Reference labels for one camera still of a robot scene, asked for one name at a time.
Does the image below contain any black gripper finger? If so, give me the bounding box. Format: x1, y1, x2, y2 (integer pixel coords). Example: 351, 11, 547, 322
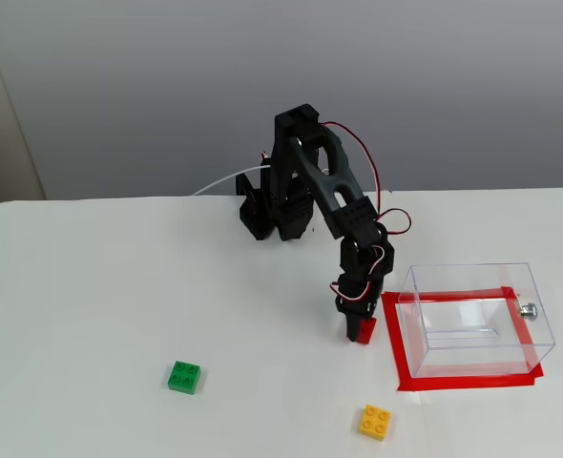
344, 312, 365, 344

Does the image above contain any yellow lego brick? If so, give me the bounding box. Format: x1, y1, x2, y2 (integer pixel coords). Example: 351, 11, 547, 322
357, 404, 392, 442

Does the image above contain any black table clamp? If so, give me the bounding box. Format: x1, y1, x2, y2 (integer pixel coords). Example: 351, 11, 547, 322
235, 172, 265, 240

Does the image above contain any transparent plastic box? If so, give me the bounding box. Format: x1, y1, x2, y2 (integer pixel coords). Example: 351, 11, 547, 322
398, 261, 557, 379

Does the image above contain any green lego brick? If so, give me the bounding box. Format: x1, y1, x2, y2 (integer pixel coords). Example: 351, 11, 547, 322
167, 360, 202, 396

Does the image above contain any red lego brick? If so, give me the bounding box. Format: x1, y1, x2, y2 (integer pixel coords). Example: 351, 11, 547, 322
357, 317, 378, 345

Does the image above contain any white cable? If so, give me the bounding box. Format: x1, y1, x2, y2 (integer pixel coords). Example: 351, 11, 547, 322
190, 165, 274, 197

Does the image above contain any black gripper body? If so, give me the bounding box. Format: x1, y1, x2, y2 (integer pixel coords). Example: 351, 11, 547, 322
333, 274, 384, 320

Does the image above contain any silver cam lock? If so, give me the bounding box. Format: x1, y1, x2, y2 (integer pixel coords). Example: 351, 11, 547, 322
515, 294, 539, 322

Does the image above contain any red tape frame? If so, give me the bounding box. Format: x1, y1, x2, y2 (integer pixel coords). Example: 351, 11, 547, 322
380, 285, 545, 393

